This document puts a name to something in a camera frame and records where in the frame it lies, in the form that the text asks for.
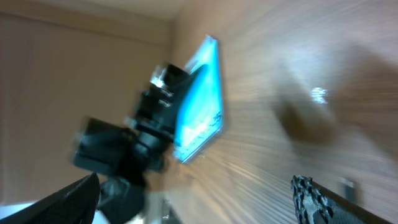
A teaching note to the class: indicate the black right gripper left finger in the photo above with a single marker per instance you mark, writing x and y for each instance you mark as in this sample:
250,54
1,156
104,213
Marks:
74,204

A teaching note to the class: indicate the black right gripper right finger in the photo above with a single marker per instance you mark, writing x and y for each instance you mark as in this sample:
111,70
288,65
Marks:
315,204

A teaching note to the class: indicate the blue screen Galaxy smartphone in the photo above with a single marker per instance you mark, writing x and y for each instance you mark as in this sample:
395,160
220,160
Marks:
201,115

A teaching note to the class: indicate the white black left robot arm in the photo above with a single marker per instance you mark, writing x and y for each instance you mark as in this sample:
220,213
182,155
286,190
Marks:
125,153

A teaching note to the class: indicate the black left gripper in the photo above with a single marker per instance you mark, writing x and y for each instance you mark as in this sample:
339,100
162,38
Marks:
155,116

